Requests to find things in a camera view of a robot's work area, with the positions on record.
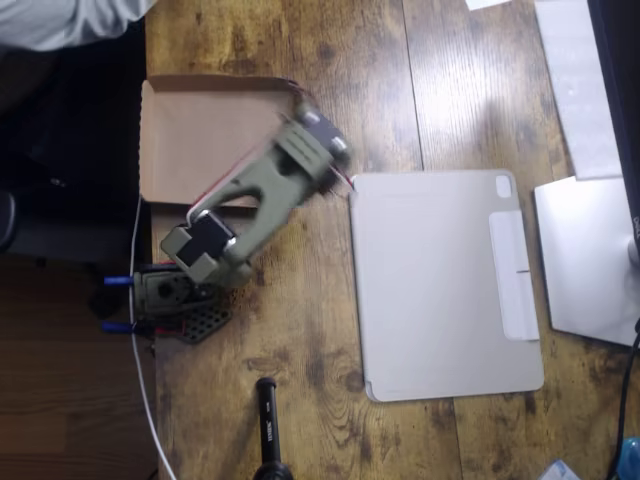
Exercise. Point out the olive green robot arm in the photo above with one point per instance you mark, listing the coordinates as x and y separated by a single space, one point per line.
270 180

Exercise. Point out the brown cardboard tray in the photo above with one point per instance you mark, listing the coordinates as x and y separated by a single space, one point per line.
200 130

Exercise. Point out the tablet in beige folio case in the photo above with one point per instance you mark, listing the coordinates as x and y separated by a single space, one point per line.
450 310

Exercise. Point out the silver monitor stand base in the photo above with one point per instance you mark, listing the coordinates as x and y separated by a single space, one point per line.
585 260

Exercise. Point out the white paper sheet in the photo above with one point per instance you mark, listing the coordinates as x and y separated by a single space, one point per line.
485 3

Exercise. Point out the white foam sheet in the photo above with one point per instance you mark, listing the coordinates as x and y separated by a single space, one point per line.
575 90

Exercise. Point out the white and blue packet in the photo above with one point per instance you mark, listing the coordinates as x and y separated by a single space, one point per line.
560 472

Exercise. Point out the person in grey shirt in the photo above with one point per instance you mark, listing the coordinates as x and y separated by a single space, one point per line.
65 20

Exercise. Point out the black computer monitor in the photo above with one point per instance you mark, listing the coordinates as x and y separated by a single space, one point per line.
617 75

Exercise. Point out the blue round object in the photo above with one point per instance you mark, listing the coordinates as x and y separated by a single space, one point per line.
631 457

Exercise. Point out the dark perforated robot base plate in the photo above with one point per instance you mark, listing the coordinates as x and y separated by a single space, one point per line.
205 324

